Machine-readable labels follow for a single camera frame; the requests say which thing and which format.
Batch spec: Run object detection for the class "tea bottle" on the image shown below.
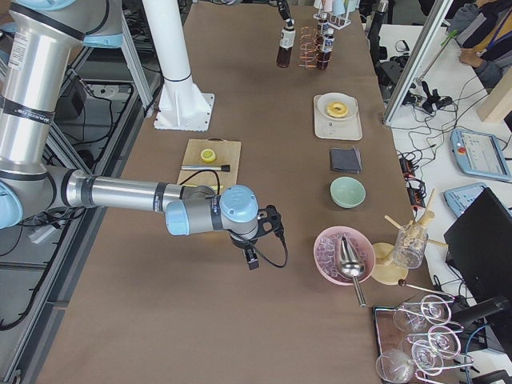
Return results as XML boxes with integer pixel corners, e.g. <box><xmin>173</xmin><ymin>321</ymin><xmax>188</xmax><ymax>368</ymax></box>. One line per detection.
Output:
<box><xmin>276</xmin><ymin>26</ymin><xmax>295</xmax><ymax>68</ymax></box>
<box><xmin>315</xmin><ymin>12</ymin><xmax>328</xmax><ymax>52</ymax></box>
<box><xmin>316</xmin><ymin>28</ymin><xmax>334</xmax><ymax>70</ymax></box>

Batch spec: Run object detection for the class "black monitor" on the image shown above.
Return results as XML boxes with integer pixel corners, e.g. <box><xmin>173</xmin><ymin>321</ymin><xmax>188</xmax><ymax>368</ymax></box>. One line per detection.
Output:
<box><xmin>444</xmin><ymin>188</ymin><xmax>511</xmax><ymax>302</ymax></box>

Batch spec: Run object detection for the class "wine glass rack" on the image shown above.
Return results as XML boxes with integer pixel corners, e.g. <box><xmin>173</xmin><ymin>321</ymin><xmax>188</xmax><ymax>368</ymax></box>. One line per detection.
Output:
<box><xmin>373</xmin><ymin>279</ymin><xmax>474</xmax><ymax>383</ymax></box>

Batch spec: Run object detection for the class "half lemon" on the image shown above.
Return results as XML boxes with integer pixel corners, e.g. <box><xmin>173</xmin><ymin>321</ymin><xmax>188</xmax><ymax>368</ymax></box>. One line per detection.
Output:
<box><xmin>200</xmin><ymin>148</ymin><xmax>217</xmax><ymax>163</ymax></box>

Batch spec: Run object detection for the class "copper wire bottle rack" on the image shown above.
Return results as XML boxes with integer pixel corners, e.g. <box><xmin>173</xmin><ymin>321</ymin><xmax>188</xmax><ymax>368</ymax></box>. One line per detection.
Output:
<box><xmin>298</xmin><ymin>26</ymin><xmax>317</xmax><ymax>69</ymax></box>

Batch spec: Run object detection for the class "green bowl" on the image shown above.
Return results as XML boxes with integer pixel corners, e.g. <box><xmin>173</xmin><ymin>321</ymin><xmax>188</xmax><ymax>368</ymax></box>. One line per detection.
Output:
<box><xmin>330</xmin><ymin>177</ymin><xmax>366</xmax><ymax>209</ymax></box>

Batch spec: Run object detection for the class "white round plate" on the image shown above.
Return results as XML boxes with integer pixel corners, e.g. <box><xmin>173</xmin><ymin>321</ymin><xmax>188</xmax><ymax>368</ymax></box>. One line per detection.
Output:
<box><xmin>317</xmin><ymin>92</ymin><xmax>358</xmax><ymax>121</ymax></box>

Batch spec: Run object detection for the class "teach pendant blue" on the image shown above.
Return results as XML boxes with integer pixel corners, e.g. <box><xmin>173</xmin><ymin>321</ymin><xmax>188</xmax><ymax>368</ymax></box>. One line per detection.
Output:
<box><xmin>450</xmin><ymin>128</ymin><xmax>511</xmax><ymax>182</ymax></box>

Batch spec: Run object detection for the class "tea bottle far left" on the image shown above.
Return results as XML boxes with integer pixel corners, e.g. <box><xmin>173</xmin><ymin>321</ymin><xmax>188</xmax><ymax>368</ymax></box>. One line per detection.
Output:
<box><xmin>315</xmin><ymin>12</ymin><xmax>328</xmax><ymax>52</ymax></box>

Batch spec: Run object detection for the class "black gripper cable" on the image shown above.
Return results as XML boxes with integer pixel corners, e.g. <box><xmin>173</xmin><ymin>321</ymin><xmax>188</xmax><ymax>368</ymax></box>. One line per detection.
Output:
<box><xmin>178</xmin><ymin>170</ymin><xmax>290</xmax><ymax>269</ymax></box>

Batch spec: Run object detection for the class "beige rabbit tray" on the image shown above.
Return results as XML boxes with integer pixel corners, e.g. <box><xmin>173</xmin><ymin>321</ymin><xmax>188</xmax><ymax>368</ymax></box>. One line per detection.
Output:
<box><xmin>313</xmin><ymin>94</ymin><xmax>362</xmax><ymax>141</ymax></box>

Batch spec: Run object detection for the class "glass cup on stand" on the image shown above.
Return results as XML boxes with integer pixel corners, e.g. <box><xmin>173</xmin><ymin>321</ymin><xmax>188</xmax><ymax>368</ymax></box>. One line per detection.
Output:
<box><xmin>392</xmin><ymin>222</ymin><xmax>428</xmax><ymax>269</ymax></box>

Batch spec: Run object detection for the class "bamboo cutting board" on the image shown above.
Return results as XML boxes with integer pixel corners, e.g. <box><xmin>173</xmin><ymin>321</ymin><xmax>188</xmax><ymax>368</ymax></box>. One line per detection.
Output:
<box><xmin>177</xmin><ymin>139</ymin><xmax>242</xmax><ymax>192</ymax></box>

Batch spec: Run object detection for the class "metal ice scoop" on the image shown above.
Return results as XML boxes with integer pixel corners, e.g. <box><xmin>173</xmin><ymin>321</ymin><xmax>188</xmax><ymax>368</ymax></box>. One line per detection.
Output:
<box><xmin>336</xmin><ymin>235</ymin><xmax>366</xmax><ymax>307</ymax></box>

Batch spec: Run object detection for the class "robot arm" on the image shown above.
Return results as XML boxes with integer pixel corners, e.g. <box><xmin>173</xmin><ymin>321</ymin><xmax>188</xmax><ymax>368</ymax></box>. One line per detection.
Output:
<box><xmin>1</xmin><ymin>1</ymin><xmax>284</xmax><ymax>269</ymax></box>
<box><xmin>276</xmin><ymin>0</ymin><xmax>294</xmax><ymax>28</ymax></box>

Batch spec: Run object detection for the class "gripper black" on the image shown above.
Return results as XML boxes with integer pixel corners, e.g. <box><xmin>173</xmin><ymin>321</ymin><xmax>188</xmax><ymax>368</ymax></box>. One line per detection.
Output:
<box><xmin>229</xmin><ymin>205</ymin><xmax>285</xmax><ymax>270</ymax></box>

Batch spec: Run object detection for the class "glazed donut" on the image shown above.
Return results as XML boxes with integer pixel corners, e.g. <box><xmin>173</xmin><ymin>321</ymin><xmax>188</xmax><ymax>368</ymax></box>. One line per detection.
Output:
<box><xmin>326</xmin><ymin>102</ymin><xmax>349</xmax><ymax>118</ymax></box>

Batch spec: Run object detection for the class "grey folded cloth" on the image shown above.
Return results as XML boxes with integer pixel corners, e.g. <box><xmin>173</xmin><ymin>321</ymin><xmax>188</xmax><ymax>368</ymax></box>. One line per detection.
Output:
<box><xmin>330</xmin><ymin>147</ymin><xmax>362</xmax><ymax>174</ymax></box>

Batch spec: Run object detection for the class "pink ice bowl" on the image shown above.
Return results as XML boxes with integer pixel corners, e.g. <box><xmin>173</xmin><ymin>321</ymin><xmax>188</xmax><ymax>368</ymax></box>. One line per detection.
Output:
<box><xmin>314</xmin><ymin>226</ymin><xmax>375</xmax><ymax>286</ymax></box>

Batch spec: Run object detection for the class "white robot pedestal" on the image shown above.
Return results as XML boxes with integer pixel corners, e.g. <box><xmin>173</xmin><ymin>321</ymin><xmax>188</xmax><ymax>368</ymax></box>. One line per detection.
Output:
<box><xmin>143</xmin><ymin>0</ymin><xmax>214</xmax><ymax>132</ymax></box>

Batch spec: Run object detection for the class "tea bottle right of rack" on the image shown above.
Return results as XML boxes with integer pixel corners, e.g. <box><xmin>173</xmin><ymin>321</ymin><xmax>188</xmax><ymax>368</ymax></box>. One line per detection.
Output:
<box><xmin>316</xmin><ymin>28</ymin><xmax>334</xmax><ymax>70</ymax></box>

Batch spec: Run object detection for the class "steel muddler black tip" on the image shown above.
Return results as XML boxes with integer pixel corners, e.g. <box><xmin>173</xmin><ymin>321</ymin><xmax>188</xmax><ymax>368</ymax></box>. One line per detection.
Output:
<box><xmin>181</xmin><ymin>164</ymin><xmax>231</xmax><ymax>172</ymax></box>

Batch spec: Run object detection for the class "tea bottle front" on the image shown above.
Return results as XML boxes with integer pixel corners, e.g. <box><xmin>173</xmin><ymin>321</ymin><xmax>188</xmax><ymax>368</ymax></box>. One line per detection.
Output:
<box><xmin>276</xmin><ymin>26</ymin><xmax>295</xmax><ymax>68</ymax></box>

